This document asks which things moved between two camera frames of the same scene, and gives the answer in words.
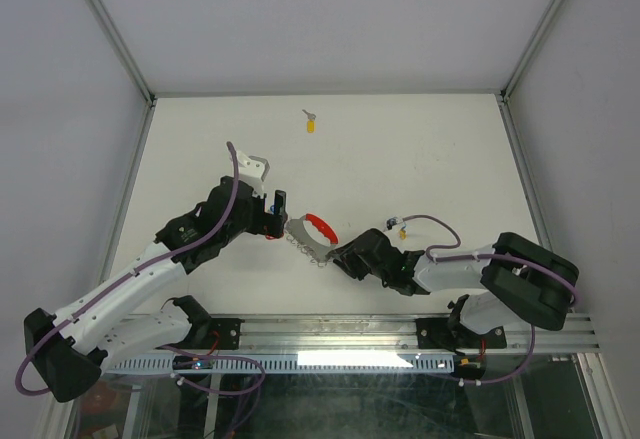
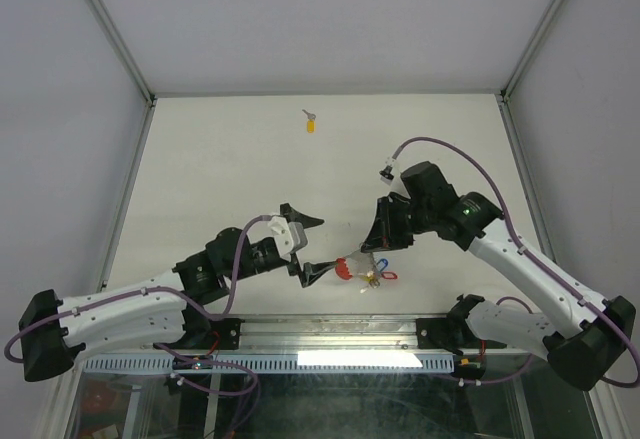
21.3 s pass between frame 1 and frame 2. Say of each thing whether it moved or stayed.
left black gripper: moved
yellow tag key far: stayed
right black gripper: moved
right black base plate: stayed
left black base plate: stayed
